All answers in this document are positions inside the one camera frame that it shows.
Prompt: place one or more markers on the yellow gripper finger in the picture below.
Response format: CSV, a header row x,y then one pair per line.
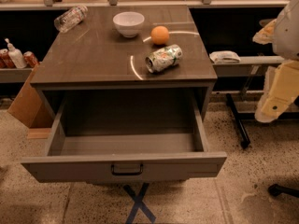
x,y
265,35
280,89

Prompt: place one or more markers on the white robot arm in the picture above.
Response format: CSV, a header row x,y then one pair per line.
x,y
286,32

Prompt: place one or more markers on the open grey top drawer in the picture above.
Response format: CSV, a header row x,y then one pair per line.
x,y
124,159

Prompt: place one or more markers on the red soda can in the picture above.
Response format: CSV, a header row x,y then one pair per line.
x,y
5,60
30,58

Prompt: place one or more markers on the black table leg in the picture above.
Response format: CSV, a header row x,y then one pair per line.
x,y
239,124

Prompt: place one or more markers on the orange fruit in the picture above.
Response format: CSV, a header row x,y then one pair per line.
x,y
159,35

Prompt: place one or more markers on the black chair base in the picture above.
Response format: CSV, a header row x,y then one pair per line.
x,y
276,190

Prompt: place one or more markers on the white bowl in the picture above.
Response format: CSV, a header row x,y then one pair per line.
x,y
129,24

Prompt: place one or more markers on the grey cabinet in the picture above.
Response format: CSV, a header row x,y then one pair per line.
x,y
109,87

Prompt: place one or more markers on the blue tape cross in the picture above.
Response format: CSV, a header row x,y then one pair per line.
x,y
138,199

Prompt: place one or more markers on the clear plastic water bottle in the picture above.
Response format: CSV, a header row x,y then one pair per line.
x,y
70,18

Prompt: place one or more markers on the white pump bottle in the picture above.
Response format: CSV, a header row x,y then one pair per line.
x,y
15,55

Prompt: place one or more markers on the black drawer handle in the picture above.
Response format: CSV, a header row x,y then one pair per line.
x,y
129,170

